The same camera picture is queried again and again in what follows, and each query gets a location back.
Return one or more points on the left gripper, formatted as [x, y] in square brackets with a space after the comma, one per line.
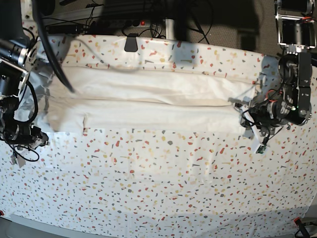
[259, 118]

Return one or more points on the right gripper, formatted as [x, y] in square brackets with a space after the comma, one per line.
[29, 136]

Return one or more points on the white printed T-shirt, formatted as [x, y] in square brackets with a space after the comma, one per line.
[137, 99]

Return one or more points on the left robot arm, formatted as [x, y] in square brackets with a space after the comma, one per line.
[291, 101]

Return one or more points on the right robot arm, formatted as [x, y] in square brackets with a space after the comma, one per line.
[21, 28]

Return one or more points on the terrazzo pattern tablecloth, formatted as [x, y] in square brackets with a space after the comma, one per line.
[140, 183]

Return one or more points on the red clamp bottom right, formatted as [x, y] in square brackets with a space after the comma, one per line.
[302, 231]

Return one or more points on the black table clamp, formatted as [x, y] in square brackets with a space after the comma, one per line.
[131, 43]

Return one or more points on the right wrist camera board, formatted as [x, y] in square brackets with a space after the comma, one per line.
[17, 160]

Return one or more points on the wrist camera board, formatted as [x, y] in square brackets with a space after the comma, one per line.
[17, 160]
[260, 149]

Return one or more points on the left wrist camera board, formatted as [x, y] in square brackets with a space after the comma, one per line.
[260, 149]

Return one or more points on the power strip with red switch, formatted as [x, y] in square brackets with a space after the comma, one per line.
[119, 23]

